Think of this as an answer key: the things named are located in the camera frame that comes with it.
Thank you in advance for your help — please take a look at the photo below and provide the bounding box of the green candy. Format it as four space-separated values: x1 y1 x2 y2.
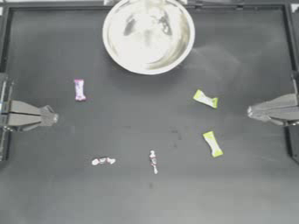
201 130 224 158
191 88 220 109

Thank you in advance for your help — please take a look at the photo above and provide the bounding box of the white red twisted candy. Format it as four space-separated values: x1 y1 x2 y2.
148 150 160 175
89 157 117 166

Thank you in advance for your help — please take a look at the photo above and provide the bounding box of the steel bowl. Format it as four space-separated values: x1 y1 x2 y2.
101 0 196 76

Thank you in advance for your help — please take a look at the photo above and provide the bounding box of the pink candy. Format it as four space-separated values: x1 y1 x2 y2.
73 78 88 102

